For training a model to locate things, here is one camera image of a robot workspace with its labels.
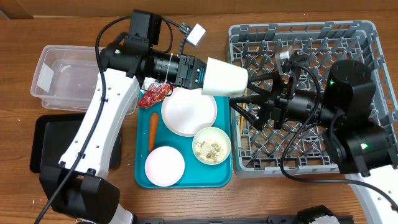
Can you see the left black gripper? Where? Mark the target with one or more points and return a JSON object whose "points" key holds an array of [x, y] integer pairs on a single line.
{"points": [[190, 83]]}

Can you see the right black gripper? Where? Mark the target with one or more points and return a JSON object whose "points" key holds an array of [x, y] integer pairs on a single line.
{"points": [[268, 111]]}

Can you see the white paper cup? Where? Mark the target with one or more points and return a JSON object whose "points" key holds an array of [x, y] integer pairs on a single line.
{"points": [[224, 79]]}

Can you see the large white plate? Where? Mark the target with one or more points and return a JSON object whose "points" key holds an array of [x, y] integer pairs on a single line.
{"points": [[186, 112]]}

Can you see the white bowl with rice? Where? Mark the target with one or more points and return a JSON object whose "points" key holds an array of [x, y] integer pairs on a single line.
{"points": [[211, 146]]}

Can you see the small pink-white bowl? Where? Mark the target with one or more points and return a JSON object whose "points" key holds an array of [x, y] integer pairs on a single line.
{"points": [[164, 166]]}

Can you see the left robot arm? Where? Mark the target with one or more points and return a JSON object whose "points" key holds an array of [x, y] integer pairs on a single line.
{"points": [[77, 185]]}

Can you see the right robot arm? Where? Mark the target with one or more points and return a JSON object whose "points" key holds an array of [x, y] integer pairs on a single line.
{"points": [[363, 150]]}

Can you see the grey dishwasher rack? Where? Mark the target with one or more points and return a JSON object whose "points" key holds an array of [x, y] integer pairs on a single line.
{"points": [[256, 153]]}

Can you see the wooden chopstick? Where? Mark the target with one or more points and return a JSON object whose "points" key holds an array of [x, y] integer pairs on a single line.
{"points": [[241, 123]]}

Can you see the red snack wrapper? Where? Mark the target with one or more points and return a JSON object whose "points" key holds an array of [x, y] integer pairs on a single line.
{"points": [[156, 93]]}

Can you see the crumpled white paper wad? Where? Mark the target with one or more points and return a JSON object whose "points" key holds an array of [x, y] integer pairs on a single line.
{"points": [[148, 81]]}

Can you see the orange carrot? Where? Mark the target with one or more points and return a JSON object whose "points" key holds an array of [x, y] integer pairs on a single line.
{"points": [[153, 124]]}

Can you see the teal serving tray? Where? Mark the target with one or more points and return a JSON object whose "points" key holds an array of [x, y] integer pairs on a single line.
{"points": [[196, 173]]}

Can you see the clear plastic storage bin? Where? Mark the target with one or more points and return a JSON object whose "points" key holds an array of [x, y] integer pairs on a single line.
{"points": [[66, 77]]}

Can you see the black plastic tray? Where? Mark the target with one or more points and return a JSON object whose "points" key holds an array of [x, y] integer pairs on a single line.
{"points": [[52, 137]]}

